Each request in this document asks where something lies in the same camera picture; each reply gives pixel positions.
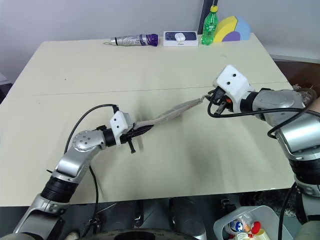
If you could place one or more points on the red and white toy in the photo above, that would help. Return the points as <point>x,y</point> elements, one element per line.
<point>255,227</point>

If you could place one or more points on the blue and white round toy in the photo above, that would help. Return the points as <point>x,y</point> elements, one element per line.
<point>236,226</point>

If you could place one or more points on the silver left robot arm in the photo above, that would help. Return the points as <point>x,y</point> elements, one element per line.
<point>70,162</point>

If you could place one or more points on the beige cloth strip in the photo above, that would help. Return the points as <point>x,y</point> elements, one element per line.
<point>172,111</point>

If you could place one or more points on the silver and purple folded umbrella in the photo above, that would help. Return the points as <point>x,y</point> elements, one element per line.
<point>135,40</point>

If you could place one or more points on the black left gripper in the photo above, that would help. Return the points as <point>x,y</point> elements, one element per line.
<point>126,137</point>

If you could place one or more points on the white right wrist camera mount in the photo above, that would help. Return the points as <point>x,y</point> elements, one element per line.
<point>231,80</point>

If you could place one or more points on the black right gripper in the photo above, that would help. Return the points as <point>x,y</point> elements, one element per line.
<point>221,98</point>

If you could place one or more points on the grey plastic bin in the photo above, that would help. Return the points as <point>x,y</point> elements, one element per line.
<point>272,220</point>

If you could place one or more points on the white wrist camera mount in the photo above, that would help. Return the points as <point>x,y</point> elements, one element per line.
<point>117,122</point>
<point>231,80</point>

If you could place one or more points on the green plastic soda bottle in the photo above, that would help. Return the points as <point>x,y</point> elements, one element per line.
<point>209,27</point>

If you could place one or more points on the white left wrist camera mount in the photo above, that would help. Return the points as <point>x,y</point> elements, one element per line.
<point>117,122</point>

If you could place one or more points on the yellow blue purple foam shape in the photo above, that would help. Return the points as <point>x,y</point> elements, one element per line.
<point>230,27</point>

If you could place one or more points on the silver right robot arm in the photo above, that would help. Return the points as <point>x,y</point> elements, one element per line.
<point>295,130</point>

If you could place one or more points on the white phone box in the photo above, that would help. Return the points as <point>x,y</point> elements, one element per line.
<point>181,43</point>

